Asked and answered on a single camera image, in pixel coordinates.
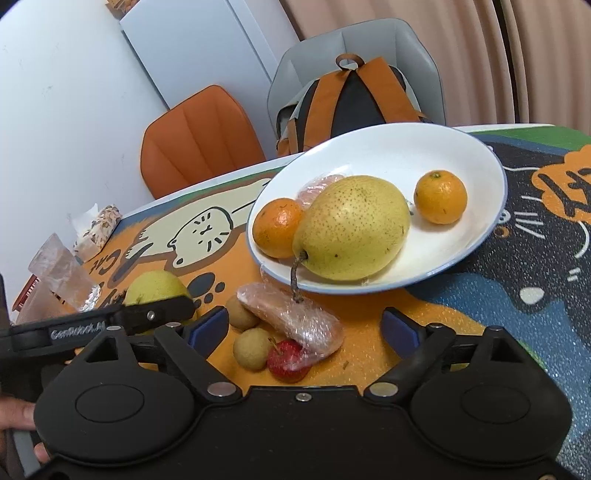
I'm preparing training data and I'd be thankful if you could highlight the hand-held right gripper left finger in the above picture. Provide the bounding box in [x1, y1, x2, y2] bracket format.
[69, 305, 243, 404]

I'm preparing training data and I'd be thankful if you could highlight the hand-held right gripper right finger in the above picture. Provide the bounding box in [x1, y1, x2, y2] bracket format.
[365, 307, 548, 400]

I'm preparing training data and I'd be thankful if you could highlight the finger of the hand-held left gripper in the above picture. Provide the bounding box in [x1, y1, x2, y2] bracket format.
[121, 296, 197, 334]

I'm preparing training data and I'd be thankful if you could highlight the yellow pear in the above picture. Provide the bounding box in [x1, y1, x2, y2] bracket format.
[290, 175, 411, 304]
[124, 271, 199, 335]

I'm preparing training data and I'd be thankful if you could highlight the longan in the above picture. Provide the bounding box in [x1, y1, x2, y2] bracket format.
[225, 295, 260, 330]
[232, 328, 273, 370]

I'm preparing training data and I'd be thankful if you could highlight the small red fruit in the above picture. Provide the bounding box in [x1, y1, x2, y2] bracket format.
[267, 339, 312, 384]

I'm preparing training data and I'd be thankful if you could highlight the white plate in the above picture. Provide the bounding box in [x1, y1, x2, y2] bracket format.
[246, 124, 509, 296]

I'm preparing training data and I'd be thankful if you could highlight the orange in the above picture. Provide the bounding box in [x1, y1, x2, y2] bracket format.
[414, 170, 468, 225]
[252, 198, 305, 259]

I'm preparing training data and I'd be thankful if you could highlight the person's left hand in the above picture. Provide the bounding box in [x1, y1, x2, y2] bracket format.
[0, 397, 51, 464]

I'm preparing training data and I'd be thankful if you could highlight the clear ribbed glass cup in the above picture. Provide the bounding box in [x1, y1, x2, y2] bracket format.
[15, 282, 81, 325]
[28, 233, 101, 312]

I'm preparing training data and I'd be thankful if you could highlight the tissue box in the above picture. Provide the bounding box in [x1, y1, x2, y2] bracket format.
[71, 203, 123, 264]

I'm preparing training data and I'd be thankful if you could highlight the orange chair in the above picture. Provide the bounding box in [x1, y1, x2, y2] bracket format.
[141, 84, 267, 200]

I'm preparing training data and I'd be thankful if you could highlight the orange and black backpack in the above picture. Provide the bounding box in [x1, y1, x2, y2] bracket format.
[276, 53, 432, 158]

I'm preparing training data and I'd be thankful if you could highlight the white refrigerator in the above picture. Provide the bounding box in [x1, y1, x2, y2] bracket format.
[119, 0, 301, 112]

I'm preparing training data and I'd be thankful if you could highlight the grey chair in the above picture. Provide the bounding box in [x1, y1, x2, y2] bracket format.
[267, 18, 447, 153]

